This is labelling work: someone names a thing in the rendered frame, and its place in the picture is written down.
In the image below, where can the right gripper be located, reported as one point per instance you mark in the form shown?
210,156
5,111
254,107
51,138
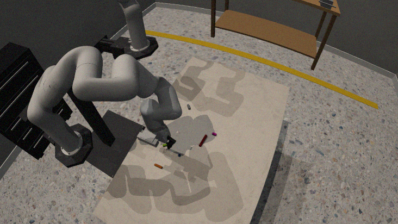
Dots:
164,135

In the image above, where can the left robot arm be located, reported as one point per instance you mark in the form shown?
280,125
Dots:
135,24

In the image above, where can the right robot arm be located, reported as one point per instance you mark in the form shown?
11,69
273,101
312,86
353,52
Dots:
81,68

